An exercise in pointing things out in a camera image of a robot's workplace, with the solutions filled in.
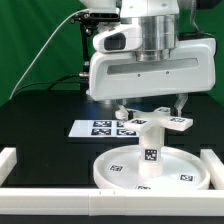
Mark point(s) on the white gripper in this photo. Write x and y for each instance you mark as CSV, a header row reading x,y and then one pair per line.
x,y
190,68

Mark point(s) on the white cross-shaped table base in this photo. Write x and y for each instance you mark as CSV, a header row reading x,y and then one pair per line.
x,y
143,121

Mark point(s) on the white round table top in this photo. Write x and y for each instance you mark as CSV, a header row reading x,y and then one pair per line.
x,y
132,167

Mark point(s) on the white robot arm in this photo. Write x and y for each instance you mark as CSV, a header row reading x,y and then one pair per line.
x,y
138,52

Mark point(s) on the white marker tag sheet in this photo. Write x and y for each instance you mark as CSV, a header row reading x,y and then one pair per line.
x,y
100,128

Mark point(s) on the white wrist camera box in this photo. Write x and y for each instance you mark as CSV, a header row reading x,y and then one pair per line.
x,y
125,37

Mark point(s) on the white U-shaped fence frame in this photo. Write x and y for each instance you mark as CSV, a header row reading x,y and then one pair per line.
x,y
97,202

